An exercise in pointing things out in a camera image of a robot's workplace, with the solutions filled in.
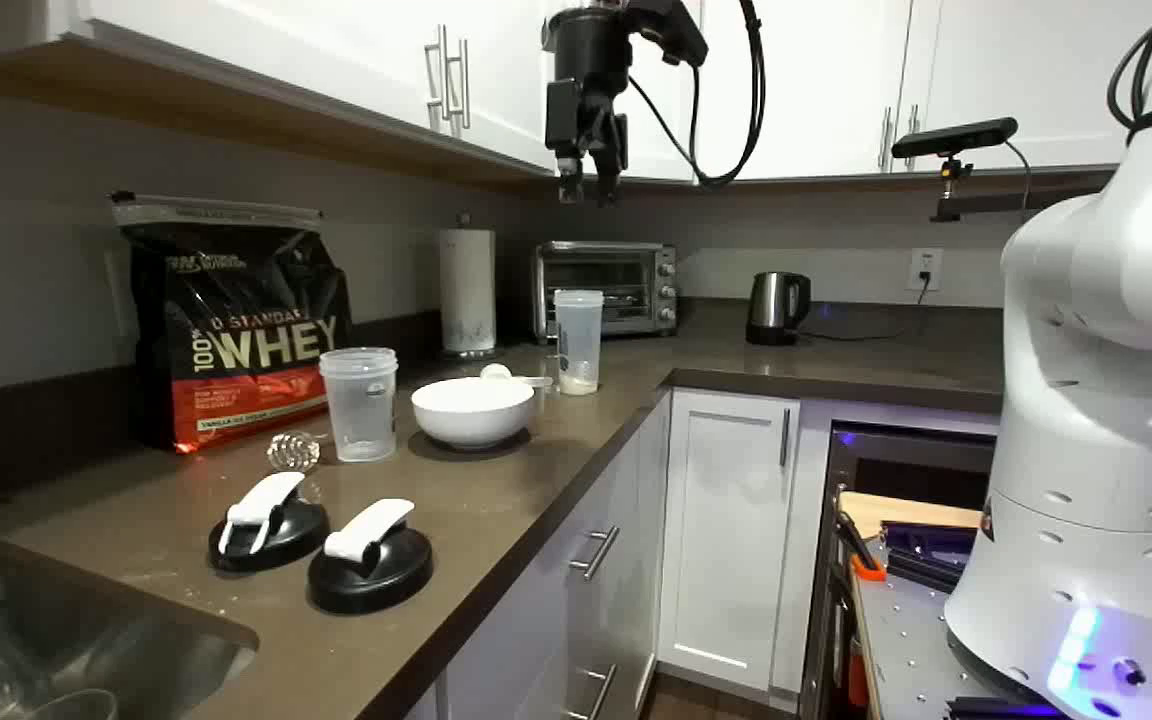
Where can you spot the black stereo camera bar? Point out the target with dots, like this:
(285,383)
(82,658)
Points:
(958,136)

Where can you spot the white lower cabinet door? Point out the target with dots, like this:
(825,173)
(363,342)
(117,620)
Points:
(723,534)

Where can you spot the steel kitchen sink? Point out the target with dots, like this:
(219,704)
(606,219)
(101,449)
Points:
(137,643)

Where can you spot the crumpled clear plastic piece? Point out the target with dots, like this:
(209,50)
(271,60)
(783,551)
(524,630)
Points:
(292,449)

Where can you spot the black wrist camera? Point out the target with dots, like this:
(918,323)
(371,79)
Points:
(673,31)

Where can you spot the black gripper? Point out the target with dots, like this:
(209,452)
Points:
(587,65)

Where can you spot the small white round item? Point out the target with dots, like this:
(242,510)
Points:
(498,373)

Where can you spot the orange and black tool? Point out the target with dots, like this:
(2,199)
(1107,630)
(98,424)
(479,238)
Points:
(869,566)

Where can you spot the steel electric kettle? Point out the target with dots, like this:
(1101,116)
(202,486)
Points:
(777,304)

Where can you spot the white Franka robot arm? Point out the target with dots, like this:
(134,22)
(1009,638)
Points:
(1097,334)

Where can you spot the white upper wall cabinet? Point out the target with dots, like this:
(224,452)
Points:
(817,80)
(271,41)

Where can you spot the black items in cart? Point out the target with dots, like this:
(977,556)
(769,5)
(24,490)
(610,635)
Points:
(931,552)

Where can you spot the black red whey protein bag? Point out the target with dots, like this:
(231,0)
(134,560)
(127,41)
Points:
(242,346)

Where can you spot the wooden board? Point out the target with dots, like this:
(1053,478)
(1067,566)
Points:
(909,510)

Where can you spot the white drawer bank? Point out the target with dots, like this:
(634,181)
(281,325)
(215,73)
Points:
(539,643)

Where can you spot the grey speckled robot table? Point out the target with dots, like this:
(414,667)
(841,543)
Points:
(909,653)

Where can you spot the white wall outlet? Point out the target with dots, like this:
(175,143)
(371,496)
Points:
(926,264)

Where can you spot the white paper towel roll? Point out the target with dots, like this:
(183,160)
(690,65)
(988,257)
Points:
(470,285)

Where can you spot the silver toaster oven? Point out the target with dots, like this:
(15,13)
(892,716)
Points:
(610,285)

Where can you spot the grey horizontal wall bar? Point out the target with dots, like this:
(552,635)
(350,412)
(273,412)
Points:
(219,208)

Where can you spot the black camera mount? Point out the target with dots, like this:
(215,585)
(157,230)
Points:
(951,195)

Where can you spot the white ceramic bowl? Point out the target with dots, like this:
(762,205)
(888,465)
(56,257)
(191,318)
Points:
(475,412)

